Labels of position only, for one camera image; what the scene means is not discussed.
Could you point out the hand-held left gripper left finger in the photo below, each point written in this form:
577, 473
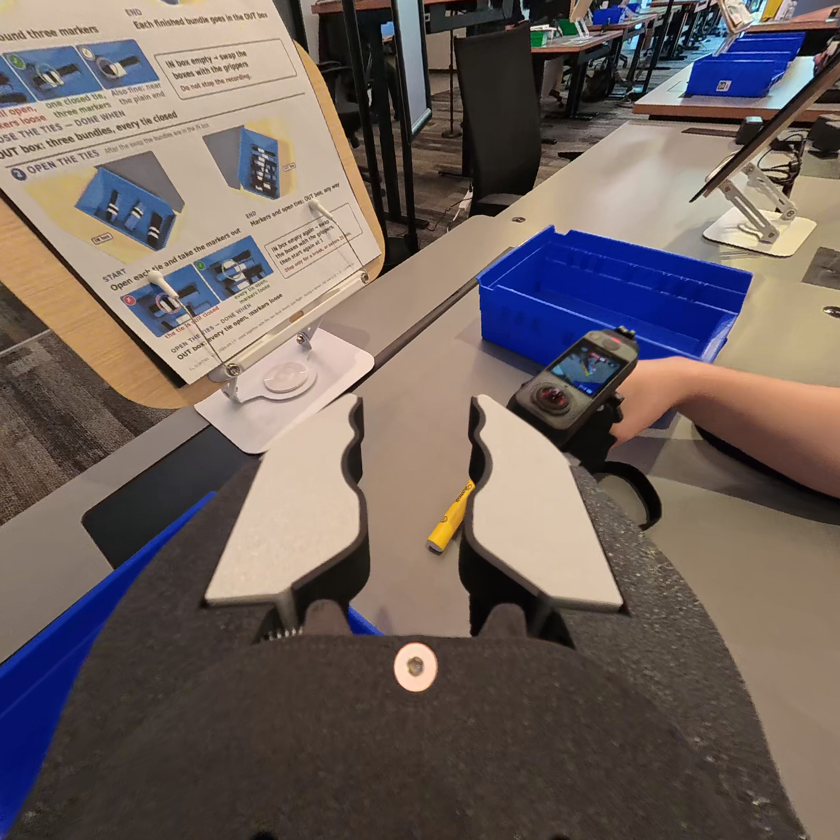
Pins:
289, 512

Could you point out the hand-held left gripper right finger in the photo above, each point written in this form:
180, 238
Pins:
538, 518

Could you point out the yellow marker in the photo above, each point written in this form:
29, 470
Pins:
449, 518

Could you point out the blue plastic bin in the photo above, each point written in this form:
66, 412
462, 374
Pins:
590, 315
52, 669
735, 79
768, 44

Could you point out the person's right forearm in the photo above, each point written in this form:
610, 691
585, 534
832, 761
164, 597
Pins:
754, 413

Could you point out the person's right hand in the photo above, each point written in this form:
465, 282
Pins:
649, 394

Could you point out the white plastic mounting plate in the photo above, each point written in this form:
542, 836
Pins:
328, 374

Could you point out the white metal document stand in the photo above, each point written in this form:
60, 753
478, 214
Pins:
761, 226

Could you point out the black office chair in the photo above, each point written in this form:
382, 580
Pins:
499, 111

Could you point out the wooden document board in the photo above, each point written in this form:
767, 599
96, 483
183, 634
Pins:
65, 315

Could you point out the wooden background desk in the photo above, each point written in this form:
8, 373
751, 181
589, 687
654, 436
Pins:
663, 105

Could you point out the dark tilted board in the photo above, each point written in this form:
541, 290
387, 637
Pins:
768, 124

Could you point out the green plastic bin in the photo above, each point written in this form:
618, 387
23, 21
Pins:
548, 37

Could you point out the standing whiteboard panel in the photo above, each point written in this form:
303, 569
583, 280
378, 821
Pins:
415, 65

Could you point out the printed instruction sheet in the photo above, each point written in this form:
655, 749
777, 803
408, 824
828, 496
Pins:
164, 131

